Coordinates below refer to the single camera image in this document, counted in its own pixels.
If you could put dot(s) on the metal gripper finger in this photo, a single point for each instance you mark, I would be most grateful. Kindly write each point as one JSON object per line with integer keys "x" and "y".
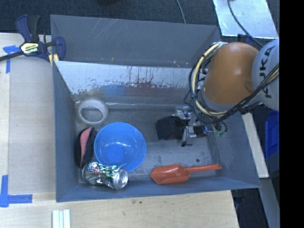
{"x": 183, "y": 113}
{"x": 188, "y": 136}

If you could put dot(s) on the black rectangular block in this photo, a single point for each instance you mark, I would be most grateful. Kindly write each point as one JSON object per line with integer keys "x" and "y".
{"x": 167, "y": 128}

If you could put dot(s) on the orange plastic scoop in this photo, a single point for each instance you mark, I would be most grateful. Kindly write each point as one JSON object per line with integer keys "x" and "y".
{"x": 171, "y": 174}

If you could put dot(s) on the blue plastic bowl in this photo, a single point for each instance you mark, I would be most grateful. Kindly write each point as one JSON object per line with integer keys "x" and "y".
{"x": 120, "y": 148}

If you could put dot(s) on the grey metal bin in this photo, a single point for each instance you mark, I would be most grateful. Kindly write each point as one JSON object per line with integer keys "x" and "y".
{"x": 133, "y": 41}

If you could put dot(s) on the clear tape roll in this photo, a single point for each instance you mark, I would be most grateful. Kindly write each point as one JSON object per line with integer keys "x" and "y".
{"x": 93, "y": 101}

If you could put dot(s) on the crushed green soda can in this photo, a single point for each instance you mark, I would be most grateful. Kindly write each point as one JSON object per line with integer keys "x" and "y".
{"x": 104, "y": 174}

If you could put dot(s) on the pink and black sponge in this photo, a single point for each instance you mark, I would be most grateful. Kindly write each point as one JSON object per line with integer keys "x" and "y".
{"x": 83, "y": 141}

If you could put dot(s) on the pale wood board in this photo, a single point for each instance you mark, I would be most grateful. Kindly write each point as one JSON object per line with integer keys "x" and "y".
{"x": 31, "y": 127}

